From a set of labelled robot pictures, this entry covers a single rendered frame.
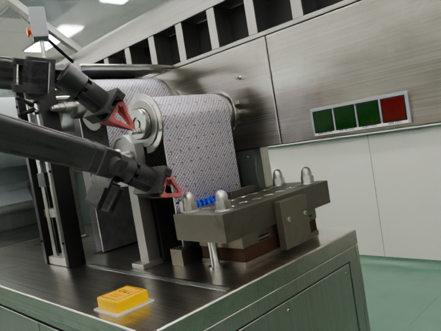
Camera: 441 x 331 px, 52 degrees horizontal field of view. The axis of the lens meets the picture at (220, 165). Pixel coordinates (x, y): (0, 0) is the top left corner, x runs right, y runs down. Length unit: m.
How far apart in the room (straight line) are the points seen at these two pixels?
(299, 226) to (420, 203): 2.62
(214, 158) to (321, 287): 0.42
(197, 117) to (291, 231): 0.37
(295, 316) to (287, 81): 0.59
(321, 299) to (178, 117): 0.55
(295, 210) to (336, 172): 2.84
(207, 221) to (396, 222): 2.91
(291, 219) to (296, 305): 0.19
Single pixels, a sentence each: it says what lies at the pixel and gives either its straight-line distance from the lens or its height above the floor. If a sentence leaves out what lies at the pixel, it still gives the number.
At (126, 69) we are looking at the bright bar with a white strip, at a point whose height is 1.44.
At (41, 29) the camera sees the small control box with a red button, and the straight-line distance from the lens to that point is 1.65.
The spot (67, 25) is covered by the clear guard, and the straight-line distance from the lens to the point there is 2.00.
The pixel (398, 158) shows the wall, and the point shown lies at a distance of 3.64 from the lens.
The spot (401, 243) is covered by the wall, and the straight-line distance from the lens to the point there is 3.79.
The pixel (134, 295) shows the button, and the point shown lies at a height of 0.92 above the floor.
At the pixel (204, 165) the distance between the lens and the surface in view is 1.15.
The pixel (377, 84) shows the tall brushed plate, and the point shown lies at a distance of 1.09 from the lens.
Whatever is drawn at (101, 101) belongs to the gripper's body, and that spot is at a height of 1.30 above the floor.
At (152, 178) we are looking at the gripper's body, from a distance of 1.01.
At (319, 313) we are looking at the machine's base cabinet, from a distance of 1.09.
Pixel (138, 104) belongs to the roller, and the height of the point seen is 1.30.
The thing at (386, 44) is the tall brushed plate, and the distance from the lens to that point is 1.08.
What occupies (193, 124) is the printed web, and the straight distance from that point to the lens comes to 1.14.
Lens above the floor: 1.18
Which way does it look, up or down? 3 degrees down
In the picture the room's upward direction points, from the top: 9 degrees counter-clockwise
